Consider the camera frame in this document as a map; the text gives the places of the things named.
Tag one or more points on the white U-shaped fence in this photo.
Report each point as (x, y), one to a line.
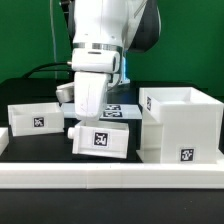
(95, 176)

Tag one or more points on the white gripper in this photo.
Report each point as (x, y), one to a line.
(93, 70)

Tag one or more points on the white drawer box rear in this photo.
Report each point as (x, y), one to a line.
(35, 119)

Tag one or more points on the white marker sheet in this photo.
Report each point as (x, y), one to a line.
(112, 111)

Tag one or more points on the white drawer cabinet frame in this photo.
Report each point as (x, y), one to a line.
(180, 125)

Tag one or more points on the white drawer box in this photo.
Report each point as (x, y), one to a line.
(35, 119)
(100, 138)

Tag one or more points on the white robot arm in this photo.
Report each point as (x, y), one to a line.
(104, 31)

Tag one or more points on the white drawer box front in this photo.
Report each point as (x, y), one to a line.
(100, 138)

